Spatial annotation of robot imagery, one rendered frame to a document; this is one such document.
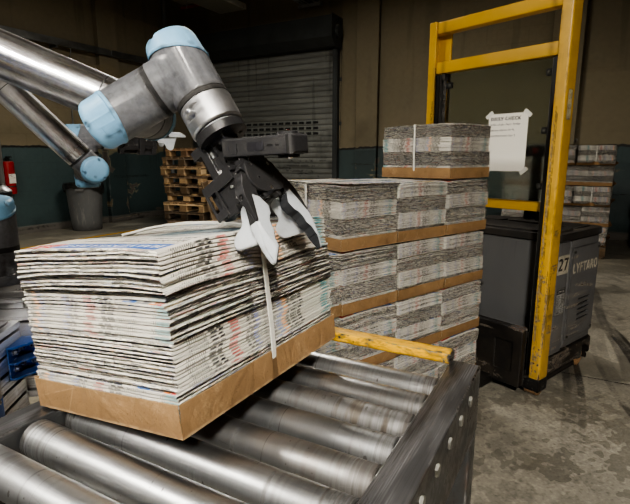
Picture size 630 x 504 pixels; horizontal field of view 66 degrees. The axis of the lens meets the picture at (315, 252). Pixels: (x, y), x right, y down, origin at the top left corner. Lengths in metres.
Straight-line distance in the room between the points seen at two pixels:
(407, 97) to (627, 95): 3.09
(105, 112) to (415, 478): 0.60
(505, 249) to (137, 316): 2.32
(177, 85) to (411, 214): 1.32
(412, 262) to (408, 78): 6.76
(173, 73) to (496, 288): 2.33
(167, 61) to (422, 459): 0.60
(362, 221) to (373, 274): 0.21
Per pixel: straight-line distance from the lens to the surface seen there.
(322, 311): 0.84
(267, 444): 0.66
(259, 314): 0.70
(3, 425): 0.80
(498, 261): 2.76
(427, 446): 0.66
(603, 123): 8.03
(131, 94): 0.72
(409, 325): 2.00
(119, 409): 0.67
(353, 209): 1.66
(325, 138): 8.99
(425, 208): 1.96
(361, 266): 1.73
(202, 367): 0.62
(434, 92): 2.81
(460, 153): 2.11
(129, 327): 0.62
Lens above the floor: 1.15
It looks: 11 degrees down
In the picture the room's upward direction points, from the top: straight up
